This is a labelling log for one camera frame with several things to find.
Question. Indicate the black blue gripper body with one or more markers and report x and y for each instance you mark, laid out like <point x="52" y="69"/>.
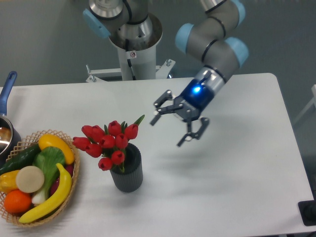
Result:
<point x="195" y="97"/>

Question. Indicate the red tulip bouquet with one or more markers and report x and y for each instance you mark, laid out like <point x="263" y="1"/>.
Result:
<point x="109" y="143"/>

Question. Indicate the dark grey ribbed vase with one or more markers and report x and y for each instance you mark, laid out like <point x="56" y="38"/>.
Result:
<point x="132" y="177"/>

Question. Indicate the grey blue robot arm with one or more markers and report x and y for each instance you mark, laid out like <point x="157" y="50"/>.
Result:
<point x="207" y="42"/>

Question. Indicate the purple eggplant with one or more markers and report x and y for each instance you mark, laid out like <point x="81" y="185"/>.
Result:
<point x="70" y="169"/>

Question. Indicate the yellow squash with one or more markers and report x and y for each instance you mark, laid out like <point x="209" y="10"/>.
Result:
<point x="50" y="140"/>

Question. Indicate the black device at edge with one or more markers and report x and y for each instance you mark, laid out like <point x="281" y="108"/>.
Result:
<point x="308" y="212"/>

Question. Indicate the green bok choy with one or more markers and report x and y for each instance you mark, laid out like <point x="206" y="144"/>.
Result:
<point x="46" y="161"/>

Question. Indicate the woven wicker basket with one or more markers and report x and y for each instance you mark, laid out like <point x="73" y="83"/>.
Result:
<point x="26" y="142"/>

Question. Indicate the green cucumber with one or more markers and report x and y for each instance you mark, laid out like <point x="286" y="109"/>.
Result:
<point x="22" y="159"/>

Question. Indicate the beige round slice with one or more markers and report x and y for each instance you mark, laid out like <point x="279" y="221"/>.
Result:
<point x="29" y="179"/>

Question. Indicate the yellow banana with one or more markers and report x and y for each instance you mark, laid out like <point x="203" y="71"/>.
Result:
<point x="52" y="202"/>

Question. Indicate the yellow bell pepper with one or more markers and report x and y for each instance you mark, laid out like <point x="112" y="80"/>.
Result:
<point x="8" y="181"/>

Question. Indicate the orange fruit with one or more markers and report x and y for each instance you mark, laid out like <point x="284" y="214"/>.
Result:
<point x="17" y="202"/>

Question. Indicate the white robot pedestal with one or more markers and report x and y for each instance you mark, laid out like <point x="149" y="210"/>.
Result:
<point x="136" y="46"/>

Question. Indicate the white frame at right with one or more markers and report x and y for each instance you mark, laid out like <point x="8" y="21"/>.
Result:
<point x="308" y="109"/>

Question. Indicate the blue handled saucepan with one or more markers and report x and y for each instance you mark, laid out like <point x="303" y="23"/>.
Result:
<point x="9" y="137"/>

